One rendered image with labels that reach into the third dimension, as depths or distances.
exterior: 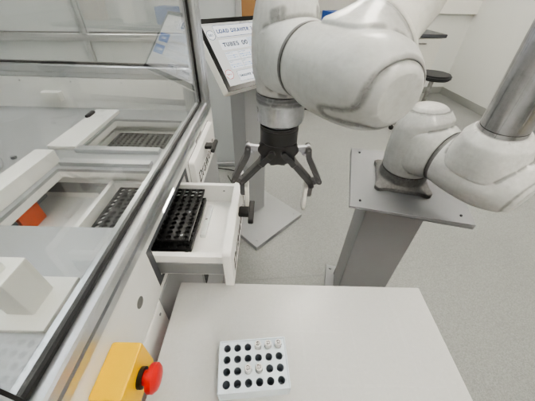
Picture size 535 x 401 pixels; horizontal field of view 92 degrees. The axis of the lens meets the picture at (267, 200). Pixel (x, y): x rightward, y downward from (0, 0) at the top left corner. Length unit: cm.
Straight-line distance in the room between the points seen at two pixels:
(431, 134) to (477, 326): 119
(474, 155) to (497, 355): 119
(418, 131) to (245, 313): 68
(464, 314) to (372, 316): 119
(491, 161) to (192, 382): 79
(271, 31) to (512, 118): 56
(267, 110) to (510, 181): 59
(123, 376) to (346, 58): 48
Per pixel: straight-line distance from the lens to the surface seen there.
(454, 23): 509
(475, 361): 171
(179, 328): 63
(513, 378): 177
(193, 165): 77
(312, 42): 35
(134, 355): 47
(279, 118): 47
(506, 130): 80
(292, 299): 64
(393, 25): 34
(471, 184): 83
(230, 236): 53
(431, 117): 89
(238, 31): 140
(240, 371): 57
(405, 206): 95
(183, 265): 58
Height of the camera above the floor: 132
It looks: 40 degrees down
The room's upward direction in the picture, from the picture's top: 2 degrees clockwise
